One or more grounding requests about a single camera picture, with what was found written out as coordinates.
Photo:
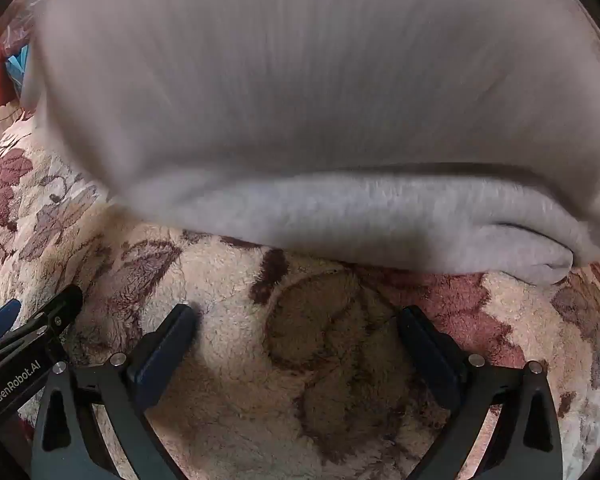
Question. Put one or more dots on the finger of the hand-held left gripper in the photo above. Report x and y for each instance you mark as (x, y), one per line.
(0, 316)
(55, 312)

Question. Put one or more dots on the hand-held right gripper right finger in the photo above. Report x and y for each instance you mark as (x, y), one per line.
(432, 352)

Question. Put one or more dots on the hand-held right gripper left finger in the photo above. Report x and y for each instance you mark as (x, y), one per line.
(162, 347)

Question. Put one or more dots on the light grey sweatshirt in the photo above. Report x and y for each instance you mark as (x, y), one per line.
(300, 110)

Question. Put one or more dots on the floral fleece blanket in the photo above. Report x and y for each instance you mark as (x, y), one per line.
(240, 360)

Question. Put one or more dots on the red cloth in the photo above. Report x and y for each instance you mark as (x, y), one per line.
(2, 80)

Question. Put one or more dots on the blue packet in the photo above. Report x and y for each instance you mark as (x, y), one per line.
(19, 67)

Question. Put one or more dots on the clear plastic bag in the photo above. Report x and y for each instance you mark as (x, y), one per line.
(30, 5)

